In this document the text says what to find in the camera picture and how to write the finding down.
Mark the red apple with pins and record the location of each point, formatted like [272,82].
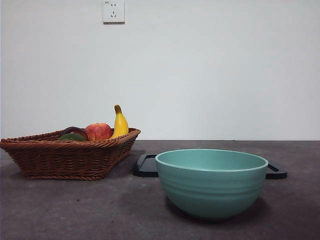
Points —
[98,131]

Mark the dark purple plum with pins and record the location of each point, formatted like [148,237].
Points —
[75,130]

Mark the green avocado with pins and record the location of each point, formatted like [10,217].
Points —
[71,137]

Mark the yellow banana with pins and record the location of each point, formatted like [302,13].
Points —
[121,125]

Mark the teal ceramic bowl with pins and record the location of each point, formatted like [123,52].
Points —
[210,190]

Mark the black rectangular tray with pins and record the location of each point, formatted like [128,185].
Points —
[146,168]

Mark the white wall power socket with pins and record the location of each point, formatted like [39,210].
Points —
[113,12]

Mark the brown wicker basket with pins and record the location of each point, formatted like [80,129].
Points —
[62,160]

